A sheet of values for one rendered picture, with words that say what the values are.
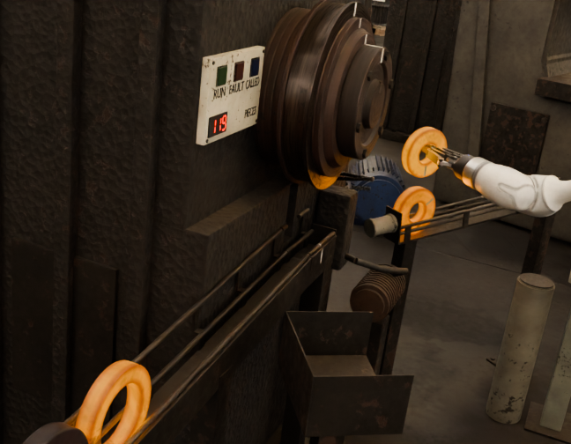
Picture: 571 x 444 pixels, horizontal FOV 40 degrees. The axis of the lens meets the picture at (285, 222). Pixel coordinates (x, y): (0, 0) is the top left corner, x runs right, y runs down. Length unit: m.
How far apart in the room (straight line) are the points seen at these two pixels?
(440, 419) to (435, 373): 0.31
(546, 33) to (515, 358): 2.27
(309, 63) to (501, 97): 2.94
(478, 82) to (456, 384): 2.16
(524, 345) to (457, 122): 2.30
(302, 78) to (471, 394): 1.57
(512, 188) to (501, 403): 0.92
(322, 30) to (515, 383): 1.46
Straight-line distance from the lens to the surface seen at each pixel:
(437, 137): 2.47
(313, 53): 1.83
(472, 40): 4.73
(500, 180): 2.21
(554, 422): 2.91
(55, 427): 1.28
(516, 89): 4.64
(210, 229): 1.72
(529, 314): 2.69
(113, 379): 1.36
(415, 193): 2.49
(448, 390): 2.99
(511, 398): 2.84
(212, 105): 1.65
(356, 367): 1.80
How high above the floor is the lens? 1.51
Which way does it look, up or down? 21 degrees down
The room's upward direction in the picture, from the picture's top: 7 degrees clockwise
